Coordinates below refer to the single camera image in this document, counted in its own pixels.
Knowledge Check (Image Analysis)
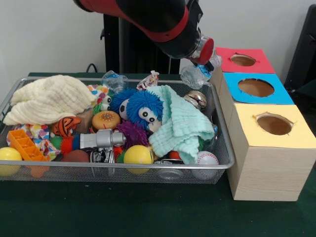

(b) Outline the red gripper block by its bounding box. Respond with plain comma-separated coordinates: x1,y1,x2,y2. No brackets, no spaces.
190,38,215,72

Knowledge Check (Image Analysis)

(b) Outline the crushed clear plastic bottle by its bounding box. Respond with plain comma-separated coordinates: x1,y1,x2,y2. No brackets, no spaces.
179,54,223,90

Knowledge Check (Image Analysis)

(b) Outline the cream waffle cloth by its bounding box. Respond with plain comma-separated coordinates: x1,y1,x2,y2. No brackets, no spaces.
3,74,96,126

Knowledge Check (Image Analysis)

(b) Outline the wooden box with three holes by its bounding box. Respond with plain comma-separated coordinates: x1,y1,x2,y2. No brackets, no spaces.
209,46,316,202

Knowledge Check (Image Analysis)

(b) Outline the shallow clear mesh bin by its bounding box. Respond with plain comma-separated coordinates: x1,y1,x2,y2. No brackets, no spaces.
0,76,235,185

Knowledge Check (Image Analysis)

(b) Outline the mint green waffle cloth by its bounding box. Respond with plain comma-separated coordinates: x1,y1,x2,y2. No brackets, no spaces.
148,85,215,165

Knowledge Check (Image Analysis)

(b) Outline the blue spiky toy with eyes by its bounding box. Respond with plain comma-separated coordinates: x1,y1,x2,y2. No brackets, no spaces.
125,90,164,130

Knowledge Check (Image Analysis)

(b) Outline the white toy baseball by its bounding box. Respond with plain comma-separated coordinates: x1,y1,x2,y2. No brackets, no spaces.
191,151,220,180

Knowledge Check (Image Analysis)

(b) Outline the black chair back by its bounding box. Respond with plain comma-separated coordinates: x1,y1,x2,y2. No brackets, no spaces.
283,4,316,93

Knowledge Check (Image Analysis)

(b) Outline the yellow ball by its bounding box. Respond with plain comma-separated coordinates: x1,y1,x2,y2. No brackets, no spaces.
123,145,155,173
0,147,23,176

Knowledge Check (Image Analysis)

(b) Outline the toy burger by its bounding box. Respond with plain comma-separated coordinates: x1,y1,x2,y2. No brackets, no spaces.
91,110,121,131

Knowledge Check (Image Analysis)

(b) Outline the silver plastic toy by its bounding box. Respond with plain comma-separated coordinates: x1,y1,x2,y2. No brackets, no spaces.
79,128,126,151

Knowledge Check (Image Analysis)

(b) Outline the dark green tablecloth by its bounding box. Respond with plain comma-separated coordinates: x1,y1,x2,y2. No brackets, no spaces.
0,72,316,237

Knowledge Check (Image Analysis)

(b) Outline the orange tiger striped ball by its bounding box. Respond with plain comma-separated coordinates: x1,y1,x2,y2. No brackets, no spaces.
53,116,81,138

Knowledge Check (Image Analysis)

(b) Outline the long orange toy brick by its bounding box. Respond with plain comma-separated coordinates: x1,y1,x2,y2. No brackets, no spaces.
6,130,50,178

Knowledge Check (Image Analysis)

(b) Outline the black cable loop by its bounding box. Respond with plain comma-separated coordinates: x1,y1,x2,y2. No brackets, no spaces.
85,63,106,74

